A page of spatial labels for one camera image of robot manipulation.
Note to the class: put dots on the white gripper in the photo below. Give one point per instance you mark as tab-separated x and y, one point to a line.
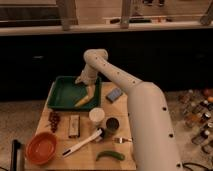
88	76

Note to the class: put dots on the spice bottle rack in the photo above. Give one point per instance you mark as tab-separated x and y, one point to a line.
196	113

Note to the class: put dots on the blue sponge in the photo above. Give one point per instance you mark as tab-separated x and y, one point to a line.
114	94

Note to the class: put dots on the orange bowl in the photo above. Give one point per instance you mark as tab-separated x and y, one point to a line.
41	148

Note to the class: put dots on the brown wooden block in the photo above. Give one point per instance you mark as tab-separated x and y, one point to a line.
74	126

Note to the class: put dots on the yellow banana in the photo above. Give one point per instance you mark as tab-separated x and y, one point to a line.
90	94

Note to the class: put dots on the black chair frame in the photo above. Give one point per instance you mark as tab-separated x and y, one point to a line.
17	156

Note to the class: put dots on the green plastic tray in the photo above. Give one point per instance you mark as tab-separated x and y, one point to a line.
66	93

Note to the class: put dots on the red grape bunch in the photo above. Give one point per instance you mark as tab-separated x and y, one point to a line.
54	120

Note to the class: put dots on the green pepper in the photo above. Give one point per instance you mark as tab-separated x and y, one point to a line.
113	154

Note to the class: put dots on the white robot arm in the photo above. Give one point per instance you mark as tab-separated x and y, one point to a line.
154	144

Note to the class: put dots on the dark metal can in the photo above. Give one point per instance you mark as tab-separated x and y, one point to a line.
112	124

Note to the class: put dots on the white cup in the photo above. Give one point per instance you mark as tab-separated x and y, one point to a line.
97	115

